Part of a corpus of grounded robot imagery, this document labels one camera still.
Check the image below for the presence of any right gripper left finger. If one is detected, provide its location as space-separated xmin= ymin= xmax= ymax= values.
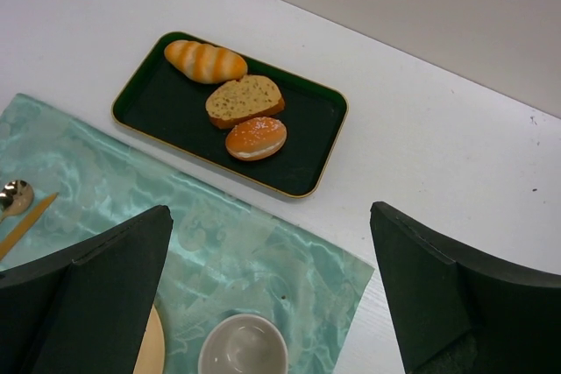
xmin=1 ymin=205 xmax=173 ymax=373

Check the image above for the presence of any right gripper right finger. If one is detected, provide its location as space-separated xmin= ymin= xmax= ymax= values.
xmin=370 ymin=201 xmax=560 ymax=373

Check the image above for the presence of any brown bread slice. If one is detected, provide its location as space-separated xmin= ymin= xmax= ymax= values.
xmin=205 ymin=75 xmax=285 ymax=129

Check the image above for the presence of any striped long bread roll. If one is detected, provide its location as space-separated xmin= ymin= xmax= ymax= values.
xmin=164 ymin=39 xmax=248 ymax=84

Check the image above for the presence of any beige round plate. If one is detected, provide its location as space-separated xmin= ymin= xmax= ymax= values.
xmin=133 ymin=306 xmax=166 ymax=374

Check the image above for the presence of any teal patterned placemat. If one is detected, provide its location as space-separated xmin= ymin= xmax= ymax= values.
xmin=1 ymin=94 xmax=373 ymax=373

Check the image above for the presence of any purple ceramic mug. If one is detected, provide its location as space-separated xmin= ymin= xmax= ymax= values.
xmin=198 ymin=314 xmax=288 ymax=374

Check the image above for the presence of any cream filled sesame bun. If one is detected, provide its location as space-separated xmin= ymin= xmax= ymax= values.
xmin=225 ymin=116 xmax=288 ymax=161

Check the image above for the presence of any gold knife green handle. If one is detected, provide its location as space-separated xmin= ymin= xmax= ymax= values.
xmin=0 ymin=193 xmax=58 ymax=259

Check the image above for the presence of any gold spoon green handle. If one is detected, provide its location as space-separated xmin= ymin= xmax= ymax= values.
xmin=0 ymin=180 xmax=34 ymax=222

